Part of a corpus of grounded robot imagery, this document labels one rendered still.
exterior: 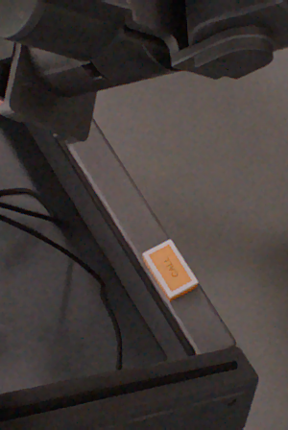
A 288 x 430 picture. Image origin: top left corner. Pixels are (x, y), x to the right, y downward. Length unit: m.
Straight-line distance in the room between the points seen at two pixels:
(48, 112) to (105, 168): 0.38
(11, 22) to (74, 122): 0.14
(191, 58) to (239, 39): 0.03
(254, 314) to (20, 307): 0.95
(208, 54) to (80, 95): 0.15
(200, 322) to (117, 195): 0.15
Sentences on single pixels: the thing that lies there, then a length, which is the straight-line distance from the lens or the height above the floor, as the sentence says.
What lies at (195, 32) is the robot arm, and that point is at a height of 1.42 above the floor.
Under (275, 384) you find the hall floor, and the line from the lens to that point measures 2.04.
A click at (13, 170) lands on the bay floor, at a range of 1.26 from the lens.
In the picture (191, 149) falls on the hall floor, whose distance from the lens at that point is 2.22.
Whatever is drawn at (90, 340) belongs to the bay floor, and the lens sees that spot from 1.17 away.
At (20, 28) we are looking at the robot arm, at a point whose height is 1.42.
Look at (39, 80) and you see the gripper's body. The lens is 0.74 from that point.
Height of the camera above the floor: 1.93
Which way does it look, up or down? 64 degrees down
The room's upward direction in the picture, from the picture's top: 2 degrees clockwise
